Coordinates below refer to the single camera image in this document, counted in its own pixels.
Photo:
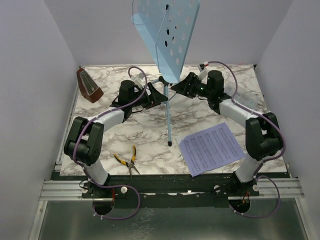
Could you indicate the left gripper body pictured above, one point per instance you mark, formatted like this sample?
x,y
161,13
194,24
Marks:
x,y
145,101

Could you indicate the sheet music page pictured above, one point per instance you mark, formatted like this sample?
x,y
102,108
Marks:
x,y
210,149

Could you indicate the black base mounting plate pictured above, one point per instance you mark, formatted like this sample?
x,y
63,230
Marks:
x,y
164,191

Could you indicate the yellow handled needle-nose pliers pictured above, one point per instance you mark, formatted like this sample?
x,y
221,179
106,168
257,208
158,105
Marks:
x,y
129,164

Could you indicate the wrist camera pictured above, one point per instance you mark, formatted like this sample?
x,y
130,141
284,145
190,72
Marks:
x,y
203,70
139,80

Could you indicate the clear plastic compartment box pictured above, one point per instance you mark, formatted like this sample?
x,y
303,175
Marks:
x,y
243,96

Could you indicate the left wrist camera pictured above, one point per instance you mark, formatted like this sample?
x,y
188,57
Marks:
x,y
139,80

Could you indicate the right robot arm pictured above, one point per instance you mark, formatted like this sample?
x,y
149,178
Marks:
x,y
262,134

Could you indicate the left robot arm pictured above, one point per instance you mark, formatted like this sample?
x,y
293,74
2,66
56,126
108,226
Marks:
x,y
84,141

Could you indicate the light blue music stand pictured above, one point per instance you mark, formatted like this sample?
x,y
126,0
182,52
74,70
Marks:
x,y
166,28

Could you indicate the brown wooden metronome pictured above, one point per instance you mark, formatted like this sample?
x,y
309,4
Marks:
x,y
88,87

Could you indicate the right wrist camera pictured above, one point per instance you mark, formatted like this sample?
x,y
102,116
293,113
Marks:
x,y
203,70

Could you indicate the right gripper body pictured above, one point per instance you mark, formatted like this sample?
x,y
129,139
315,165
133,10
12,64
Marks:
x,y
188,85

